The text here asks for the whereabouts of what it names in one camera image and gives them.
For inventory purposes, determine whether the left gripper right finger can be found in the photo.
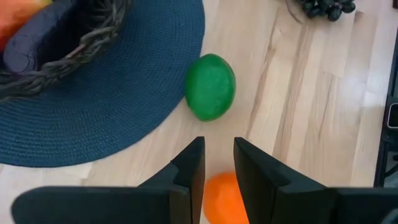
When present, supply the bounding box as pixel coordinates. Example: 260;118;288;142
233;136;398;224

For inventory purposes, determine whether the orange fruit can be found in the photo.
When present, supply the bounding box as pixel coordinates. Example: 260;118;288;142
203;171;249;224

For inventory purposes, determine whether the dark wire lattice basket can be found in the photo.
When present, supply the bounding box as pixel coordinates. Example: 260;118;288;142
0;0;132;102

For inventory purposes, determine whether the red yellow mango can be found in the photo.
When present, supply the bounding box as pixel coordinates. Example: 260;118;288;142
0;0;52;52

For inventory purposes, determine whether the dark purple grape bunch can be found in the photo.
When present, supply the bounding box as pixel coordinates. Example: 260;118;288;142
285;0;357;23

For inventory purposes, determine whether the green lime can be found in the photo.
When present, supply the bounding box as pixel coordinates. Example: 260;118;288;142
185;53;236;122

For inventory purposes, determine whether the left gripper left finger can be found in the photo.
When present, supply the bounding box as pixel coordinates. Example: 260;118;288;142
11;136;206;224

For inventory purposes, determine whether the dark purple eggplant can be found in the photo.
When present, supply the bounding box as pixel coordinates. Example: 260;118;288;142
2;0;78;74

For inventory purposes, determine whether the round dark blue placemat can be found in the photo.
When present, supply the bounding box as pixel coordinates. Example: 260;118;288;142
0;0;206;168

